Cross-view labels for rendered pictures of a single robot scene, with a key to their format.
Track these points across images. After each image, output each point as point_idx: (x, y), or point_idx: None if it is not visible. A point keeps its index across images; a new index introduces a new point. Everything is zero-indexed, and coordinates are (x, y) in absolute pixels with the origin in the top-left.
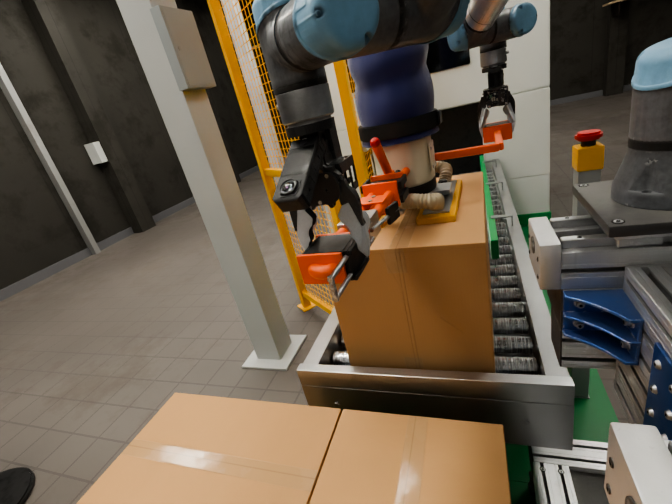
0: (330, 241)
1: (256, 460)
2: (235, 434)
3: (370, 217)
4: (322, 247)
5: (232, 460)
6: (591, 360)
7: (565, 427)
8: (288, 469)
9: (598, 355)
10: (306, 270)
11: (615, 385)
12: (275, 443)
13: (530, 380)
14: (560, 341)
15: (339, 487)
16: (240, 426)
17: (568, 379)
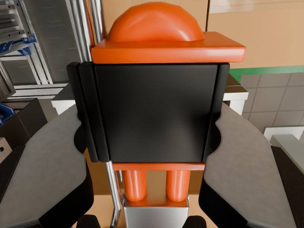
0: (160, 130)
1: (264, 10)
2: (292, 30)
3: (126, 221)
4: (171, 98)
5: (287, 5)
6: (16, 102)
7: (69, 85)
8: (233, 9)
9: (8, 103)
10: (209, 37)
11: (13, 91)
12: (251, 29)
13: (74, 102)
14: (23, 108)
15: (188, 4)
16: (289, 38)
17: (54, 105)
